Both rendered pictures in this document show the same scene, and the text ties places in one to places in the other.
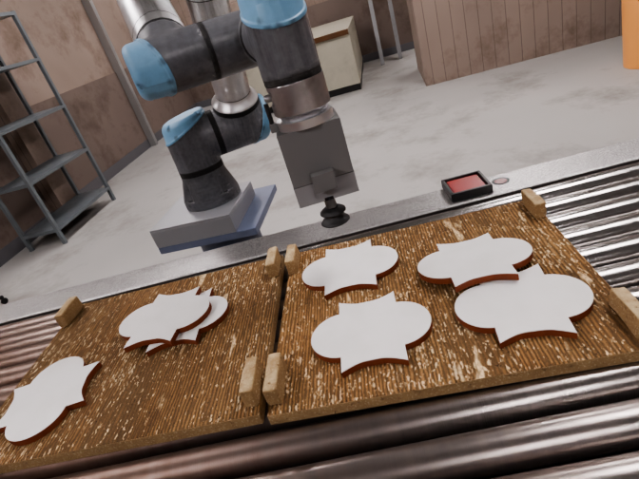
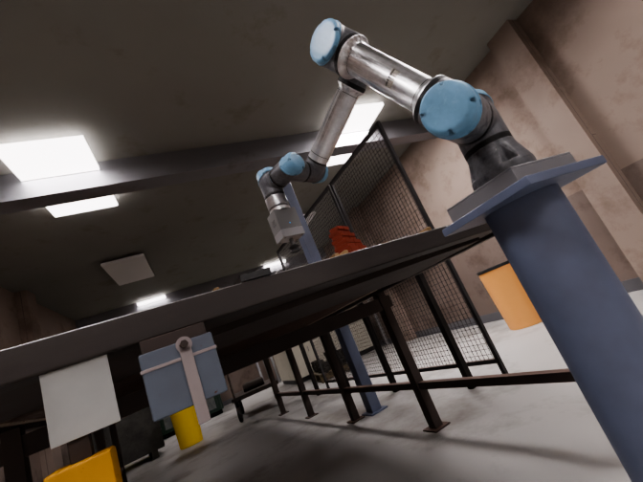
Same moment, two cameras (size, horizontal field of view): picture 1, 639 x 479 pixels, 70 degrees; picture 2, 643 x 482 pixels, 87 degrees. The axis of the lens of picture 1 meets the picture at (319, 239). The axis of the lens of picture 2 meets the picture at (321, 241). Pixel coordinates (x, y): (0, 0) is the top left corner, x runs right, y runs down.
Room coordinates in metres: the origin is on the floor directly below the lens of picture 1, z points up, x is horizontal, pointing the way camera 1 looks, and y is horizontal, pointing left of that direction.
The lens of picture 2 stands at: (1.53, -0.65, 0.74)
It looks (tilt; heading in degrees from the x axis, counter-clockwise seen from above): 15 degrees up; 142
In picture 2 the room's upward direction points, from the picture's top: 22 degrees counter-clockwise
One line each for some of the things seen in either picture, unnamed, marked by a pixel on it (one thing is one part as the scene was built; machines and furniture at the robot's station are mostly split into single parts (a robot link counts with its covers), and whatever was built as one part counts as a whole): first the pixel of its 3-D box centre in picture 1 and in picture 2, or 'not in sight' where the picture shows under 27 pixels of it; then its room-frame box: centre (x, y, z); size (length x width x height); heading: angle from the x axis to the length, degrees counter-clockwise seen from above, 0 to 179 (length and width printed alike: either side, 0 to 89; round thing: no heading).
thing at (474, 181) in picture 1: (466, 186); not in sight; (0.79, -0.30, 0.92); 0.06 x 0.06 x 0.01; 83
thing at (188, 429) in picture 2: not in sight; (186, 423); (-4.57, 0.42, 0.31); 0.40 x 0.40 x 0.63
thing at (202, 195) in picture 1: (206, 182); (496, 162); (1.19, 0.24, 0.97); 0.15 x 0.15 x 0.10
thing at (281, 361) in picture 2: not in sight; (322, 349); (-5.87, 3.98, 0.42); 2.15 x 1.74 x 0.84; 76
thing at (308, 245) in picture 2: not in sight; (322, 280); (-1.01, 1.21, 1.20); 0.17 x 0.17 x 2.40; 83
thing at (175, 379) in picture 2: not in sight; (184, 377); (0.77, -0.50, 0.77); 0.14 x 0.11 x 0.18; 83
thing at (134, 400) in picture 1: (147, 349); not in sight; (0.58, 0.30, 0.93); 0.41 x 0.35 x 0.02; 81
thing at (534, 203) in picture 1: (533, 202); not in sight; (0.61, -0.33, 0.95); 0.06 x 0.02 x 0.03; 170
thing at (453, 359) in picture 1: (424, 291); not in sight; (0.51, -0.12, 0.93); 0.41 x 0.35 x 0.02; 80
